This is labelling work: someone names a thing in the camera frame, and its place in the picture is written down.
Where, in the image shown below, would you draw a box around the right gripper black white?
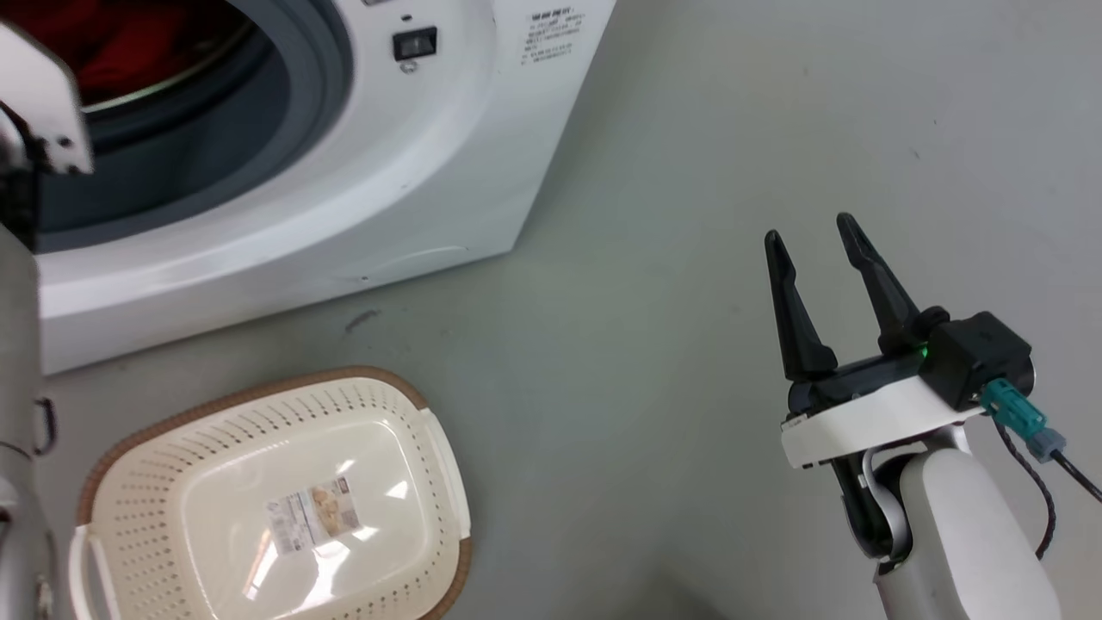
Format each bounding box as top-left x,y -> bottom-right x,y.
764,212 -> 987,471

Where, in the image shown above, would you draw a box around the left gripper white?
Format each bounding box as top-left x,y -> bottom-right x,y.
0,21 -> 95,177

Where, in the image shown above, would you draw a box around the red clothes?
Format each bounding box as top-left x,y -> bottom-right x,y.
0,0 -> 259,109

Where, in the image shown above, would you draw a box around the cream perforated laundry basket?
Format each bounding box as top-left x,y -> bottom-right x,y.
68,366 -> 474,620

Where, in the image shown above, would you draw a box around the white front-load washing machine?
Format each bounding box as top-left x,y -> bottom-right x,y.
0,0 -> 617,376

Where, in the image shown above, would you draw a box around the paper label in basket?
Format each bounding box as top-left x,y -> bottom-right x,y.
262,479 -> 363,557

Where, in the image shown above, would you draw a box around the grey rubber door gasket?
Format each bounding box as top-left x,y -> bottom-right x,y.
33,0 -> 355,256

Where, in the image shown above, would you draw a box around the black door latch socket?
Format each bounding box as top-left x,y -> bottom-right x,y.
392,26 -> 439,64

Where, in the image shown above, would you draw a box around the printed label on washer side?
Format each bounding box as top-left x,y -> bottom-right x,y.
520,6 -> 580,66

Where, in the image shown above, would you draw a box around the teal cable connector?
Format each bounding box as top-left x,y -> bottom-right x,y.
981,377 -> 1069,464

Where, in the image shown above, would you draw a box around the thin black cable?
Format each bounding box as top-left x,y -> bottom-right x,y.
990,412 -> 1102,562

